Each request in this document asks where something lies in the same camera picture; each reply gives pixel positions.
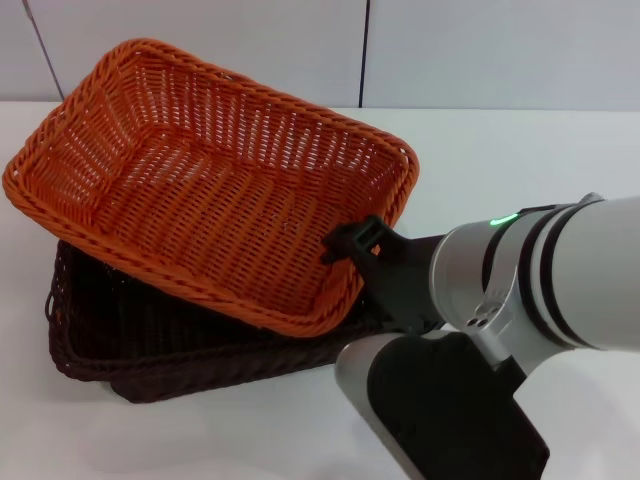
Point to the orange woven basket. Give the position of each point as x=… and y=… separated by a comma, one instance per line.
x=210, y=200

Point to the dark brown woven basket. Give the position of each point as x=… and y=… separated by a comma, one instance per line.
x=150, y=360

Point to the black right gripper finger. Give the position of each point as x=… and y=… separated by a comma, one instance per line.
x=337, y=245
x=367, y=235

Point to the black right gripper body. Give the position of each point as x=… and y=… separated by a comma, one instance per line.
x=400, y=280

